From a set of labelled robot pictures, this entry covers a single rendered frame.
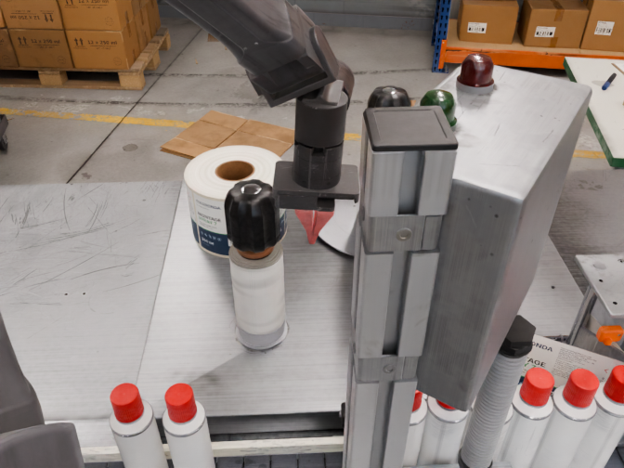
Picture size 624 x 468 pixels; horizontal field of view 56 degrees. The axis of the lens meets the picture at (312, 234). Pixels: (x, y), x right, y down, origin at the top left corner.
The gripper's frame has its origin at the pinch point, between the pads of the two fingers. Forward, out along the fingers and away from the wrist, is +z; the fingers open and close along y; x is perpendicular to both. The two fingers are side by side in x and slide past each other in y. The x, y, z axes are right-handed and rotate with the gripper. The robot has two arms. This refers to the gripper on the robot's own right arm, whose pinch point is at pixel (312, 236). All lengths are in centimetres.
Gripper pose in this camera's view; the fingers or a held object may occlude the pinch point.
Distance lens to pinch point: 76.3
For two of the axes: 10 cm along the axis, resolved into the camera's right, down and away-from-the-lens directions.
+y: -10.0, -0.6, -0.2
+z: -0.6, 7.8, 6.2
